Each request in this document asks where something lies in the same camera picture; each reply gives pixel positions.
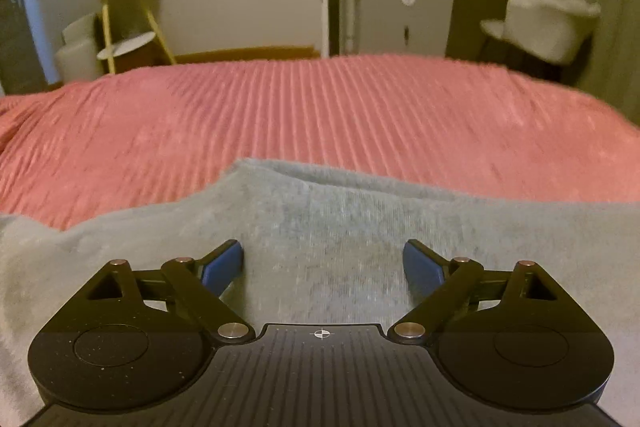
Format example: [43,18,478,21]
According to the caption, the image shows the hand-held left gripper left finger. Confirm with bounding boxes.
[85,239,256,345]

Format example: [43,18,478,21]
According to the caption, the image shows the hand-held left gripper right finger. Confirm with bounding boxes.
[387,238,559,345]

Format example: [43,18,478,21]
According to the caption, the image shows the grey pants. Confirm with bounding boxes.
[0,158,640,427]

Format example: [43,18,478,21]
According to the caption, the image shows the pink ribbed bedspread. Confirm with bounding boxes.
[0,53,640,233]

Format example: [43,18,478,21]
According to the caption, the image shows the grey bedside cabinet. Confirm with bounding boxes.
[352,0,456,58]

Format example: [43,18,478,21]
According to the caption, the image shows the white pouf stool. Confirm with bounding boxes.
[55,13,109,84]

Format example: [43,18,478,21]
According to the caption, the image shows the white fluffy chair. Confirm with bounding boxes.
[480,0,602,68]

